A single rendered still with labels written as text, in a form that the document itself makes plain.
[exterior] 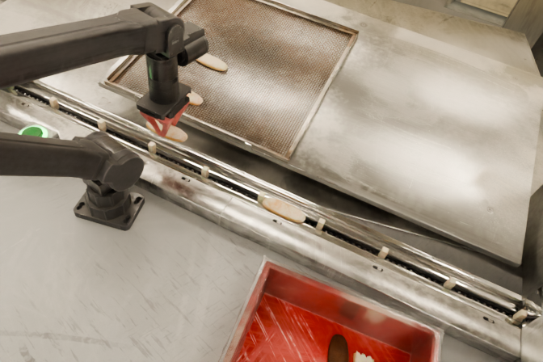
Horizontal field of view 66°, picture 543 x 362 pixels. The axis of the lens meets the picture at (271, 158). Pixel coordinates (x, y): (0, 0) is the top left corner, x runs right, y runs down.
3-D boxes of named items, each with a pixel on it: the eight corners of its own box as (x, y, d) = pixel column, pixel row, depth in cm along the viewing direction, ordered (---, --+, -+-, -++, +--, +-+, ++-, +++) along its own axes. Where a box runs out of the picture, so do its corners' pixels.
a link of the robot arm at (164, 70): (136, 45, 74) (160, 60, 72) (166, 31, 78) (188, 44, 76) (141, 77, 79) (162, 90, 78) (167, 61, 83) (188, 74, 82)
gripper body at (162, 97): (192, 94, 87) (191, 65, 82) (163, 123, 81) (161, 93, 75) (166, 82, 89) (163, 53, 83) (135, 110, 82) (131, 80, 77)
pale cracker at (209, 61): (191, 59, 111) (190, 56, 110) (199, 51, 113) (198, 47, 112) (222, 73, 109) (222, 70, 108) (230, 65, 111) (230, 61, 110)
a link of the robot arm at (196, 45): (131, 9, 71) (167, 30, 68) (178, -12, 78) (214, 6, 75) (138, 67, 80) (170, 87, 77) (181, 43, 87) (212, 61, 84)
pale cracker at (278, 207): (258, 207, 90) (259, 204, 89) (267, 195, 93) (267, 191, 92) (301, 226, 88) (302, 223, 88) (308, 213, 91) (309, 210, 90)
